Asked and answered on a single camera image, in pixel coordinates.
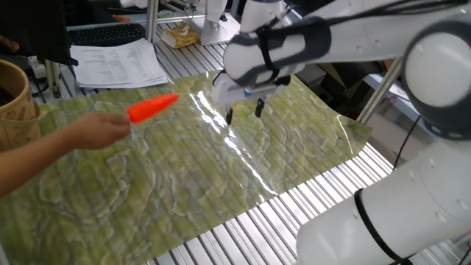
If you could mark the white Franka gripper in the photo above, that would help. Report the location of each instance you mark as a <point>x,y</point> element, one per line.
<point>230,94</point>

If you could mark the orange toy carrot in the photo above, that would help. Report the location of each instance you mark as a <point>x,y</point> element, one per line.
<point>151,107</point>

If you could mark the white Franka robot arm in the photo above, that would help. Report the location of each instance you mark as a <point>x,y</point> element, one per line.
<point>368,44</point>

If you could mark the person's bare forearm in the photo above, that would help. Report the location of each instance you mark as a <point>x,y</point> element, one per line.
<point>33,162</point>

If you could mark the person's bare hand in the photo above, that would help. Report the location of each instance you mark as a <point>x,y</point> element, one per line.
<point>97,130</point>

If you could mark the yellowish tissue box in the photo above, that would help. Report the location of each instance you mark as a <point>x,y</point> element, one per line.
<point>180,36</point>

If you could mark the green marble pattern mat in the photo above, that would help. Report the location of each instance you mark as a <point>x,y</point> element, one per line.
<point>165,176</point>

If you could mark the stack of printed papers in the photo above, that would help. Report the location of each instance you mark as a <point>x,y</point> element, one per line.
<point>117,64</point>

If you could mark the small orange object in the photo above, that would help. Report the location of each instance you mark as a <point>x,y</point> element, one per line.
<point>121,18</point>

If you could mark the black computer keyboard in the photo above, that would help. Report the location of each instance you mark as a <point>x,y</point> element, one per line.
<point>106,35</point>

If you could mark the large black cloth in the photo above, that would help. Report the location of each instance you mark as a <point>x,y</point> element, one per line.
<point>33,25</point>

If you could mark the slanted aluminium frame post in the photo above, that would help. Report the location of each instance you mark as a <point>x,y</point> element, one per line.
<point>379,92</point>

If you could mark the short aluminium profile post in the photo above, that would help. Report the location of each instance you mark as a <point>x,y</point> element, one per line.
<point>53,79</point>

